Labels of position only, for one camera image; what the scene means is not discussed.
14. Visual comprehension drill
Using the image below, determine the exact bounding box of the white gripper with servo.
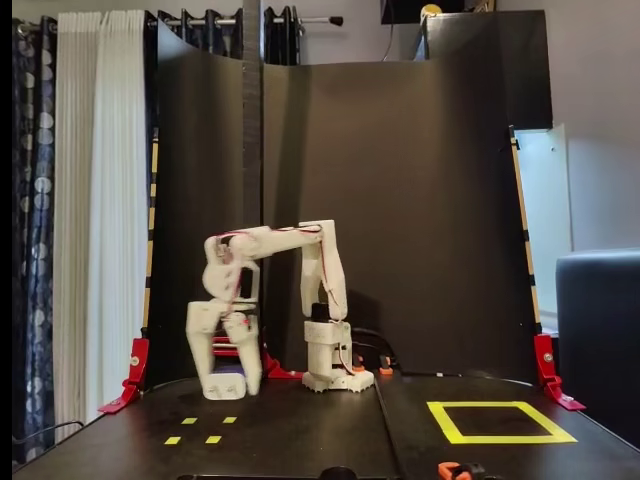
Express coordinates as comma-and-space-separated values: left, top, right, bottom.
186, 298, 263, 400

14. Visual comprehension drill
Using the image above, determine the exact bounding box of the blue white USB wall charger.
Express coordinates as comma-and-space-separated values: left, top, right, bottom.
202, 363, 250, 402

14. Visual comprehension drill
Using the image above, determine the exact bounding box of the red metal C-clamp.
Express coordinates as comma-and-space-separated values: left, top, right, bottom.
212, 335, 246, 359

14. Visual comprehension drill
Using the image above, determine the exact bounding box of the yellow black striped stick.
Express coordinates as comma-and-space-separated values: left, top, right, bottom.
142, 127, 160, 341
507, 124, 544, 336

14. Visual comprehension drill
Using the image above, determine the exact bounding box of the white pleated curtain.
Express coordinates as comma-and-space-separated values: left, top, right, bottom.
53, 9, 151, 441

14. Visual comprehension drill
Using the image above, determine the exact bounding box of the black curved backdrop board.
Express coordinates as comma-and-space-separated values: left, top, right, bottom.
147, 9, 554, 386

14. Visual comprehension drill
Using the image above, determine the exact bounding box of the black orange bar clamp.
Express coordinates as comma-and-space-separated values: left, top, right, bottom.
437, 460, 489, 480

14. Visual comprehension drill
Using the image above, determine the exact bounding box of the navy curtain with silver dots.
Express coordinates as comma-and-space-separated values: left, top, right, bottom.
12, 14, 57, 464

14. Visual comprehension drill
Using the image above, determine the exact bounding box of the yellow tape square outline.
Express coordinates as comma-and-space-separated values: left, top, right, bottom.
426, 399, 579, 445

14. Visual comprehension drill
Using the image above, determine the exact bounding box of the dark grommet curtain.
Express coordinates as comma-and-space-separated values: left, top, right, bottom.
143, 5, 301, 132

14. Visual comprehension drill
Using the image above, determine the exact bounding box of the silver curtain rod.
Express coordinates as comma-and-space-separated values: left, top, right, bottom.
164, 15, 344, 27

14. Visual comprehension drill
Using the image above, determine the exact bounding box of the white cabinet door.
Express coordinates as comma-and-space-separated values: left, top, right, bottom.
513, 122, 574, 334

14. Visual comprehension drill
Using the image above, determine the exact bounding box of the red post base bracket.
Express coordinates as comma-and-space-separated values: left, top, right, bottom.
259, 323, 304, 380

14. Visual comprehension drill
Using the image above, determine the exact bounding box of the red plastic clamp bracket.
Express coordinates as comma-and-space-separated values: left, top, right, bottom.
98, 337, 151, 415
532, 333, 587, 412

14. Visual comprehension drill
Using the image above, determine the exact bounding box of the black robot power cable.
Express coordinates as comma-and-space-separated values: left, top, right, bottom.
349, 327, 401, 374

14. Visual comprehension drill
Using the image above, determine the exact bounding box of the black floor cable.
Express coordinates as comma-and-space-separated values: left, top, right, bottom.
12, 420, 86, 446

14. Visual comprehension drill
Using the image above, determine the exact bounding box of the black corrugated upright post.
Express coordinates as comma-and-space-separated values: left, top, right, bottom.
242, 0, 265, 381

